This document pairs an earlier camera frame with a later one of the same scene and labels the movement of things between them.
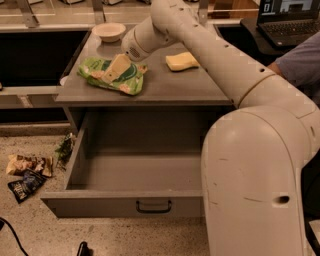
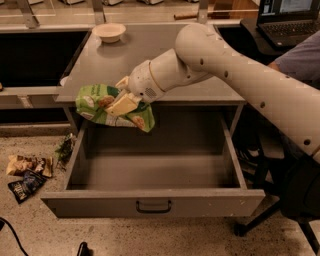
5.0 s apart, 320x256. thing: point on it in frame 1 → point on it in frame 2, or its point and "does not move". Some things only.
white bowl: (109, 31) does not move
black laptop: (288, 22) does not move
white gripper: (129, 46) → (142, 81)
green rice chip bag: (131, 82) → (93, 100)
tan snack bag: (17, 162) does not move
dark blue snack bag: (30, 182) does not move
